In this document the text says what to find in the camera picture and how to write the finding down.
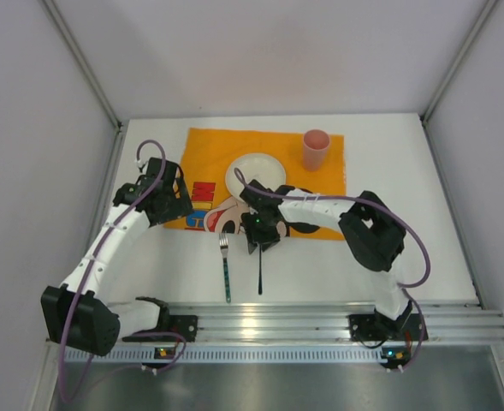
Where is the fork with teal handle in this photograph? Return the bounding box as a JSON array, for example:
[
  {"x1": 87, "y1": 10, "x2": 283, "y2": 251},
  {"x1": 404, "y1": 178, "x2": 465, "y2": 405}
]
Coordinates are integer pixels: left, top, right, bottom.
[{"x1": 219, "y1": 231, "x2": 232, "y2": 304}]

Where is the blue metallic spoon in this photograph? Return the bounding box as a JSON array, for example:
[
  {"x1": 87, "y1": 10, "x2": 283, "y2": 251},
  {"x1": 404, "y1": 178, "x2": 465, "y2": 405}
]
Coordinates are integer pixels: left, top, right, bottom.
[{"x1": 258, "y1": 246, "x2": 264, "y2": 295}]

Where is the cream round plate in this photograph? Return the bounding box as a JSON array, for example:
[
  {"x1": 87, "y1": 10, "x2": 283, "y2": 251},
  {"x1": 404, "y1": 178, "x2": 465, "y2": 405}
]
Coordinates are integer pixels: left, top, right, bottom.
[{"x1": 225, "y1": 153, "x2": 287, "y2": 200}]

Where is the orange cartoon mouse cloth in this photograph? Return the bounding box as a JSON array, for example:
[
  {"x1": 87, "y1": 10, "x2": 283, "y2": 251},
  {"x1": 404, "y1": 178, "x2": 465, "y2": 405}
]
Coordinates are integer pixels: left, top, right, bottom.
[{"x1": 165, "y1": 128, "x2": 347, "y2": 234}]

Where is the pink plastic cup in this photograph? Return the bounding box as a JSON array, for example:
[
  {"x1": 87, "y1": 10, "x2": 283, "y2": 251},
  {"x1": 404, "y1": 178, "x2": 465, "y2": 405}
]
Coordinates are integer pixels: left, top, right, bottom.
[{"x1": 302, "y1": 129, "x2": 330, "y2": 171}]

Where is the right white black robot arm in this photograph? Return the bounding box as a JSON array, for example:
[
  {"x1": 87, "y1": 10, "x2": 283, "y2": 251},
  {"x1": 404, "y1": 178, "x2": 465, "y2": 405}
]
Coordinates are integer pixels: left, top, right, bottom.
[{"x1": 240, "y1": 180, "x2": 412, "y2": 333}]

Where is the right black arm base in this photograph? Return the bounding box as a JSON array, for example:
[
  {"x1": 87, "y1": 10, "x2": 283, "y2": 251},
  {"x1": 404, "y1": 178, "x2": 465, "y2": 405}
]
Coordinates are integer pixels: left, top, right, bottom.
[{"x1": 348, "y1": 312, "x2": 429, "y2": 347}]

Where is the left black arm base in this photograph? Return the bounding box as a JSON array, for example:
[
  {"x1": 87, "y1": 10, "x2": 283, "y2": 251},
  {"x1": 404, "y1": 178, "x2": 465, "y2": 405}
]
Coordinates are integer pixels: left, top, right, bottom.
[{"x1": 122, "y1": 314, "x2": 199, "y2": 343}]

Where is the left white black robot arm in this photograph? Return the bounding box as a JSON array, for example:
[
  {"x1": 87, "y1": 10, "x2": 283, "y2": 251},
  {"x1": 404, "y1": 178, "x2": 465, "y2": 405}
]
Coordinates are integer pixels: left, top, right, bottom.
[{"x1": 40, "y1": 158, "x2": 193, "y2": 356}]

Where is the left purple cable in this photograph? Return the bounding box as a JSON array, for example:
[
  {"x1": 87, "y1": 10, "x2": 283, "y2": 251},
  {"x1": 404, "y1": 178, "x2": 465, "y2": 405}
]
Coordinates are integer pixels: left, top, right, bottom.
[{"x1": 57, "y1": 140, "x2": 187, "y2": 403}]

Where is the purple cable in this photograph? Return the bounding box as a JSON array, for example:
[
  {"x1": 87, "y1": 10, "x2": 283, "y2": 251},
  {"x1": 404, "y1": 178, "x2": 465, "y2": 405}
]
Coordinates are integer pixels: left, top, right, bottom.
[
  {"x1": 233, "y1": 167, "x2": 431, "y2": 374},
  {"x1": 57, "y1": 140, "x2": 187, "y2": 403}
]

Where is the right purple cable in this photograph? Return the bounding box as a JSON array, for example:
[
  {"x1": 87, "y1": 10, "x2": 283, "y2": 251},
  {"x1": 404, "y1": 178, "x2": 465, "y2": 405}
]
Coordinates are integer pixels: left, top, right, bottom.
[{"x1": 233, "y1": 167, "x2": 431, "y2": 374}]

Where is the perforated grey cable duct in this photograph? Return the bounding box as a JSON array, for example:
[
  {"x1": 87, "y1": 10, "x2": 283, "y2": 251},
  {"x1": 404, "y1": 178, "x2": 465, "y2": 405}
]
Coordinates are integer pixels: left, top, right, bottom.
[{"x1": 62, "y1": 345, "x2": 424, "y2": 365}]

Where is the aluminium mounting rail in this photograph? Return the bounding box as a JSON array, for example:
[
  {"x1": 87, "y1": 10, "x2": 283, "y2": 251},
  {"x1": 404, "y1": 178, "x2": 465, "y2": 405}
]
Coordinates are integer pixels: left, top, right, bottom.
[{"x1": 170, "y1": 303, "x2": 504, "y2": 345}]

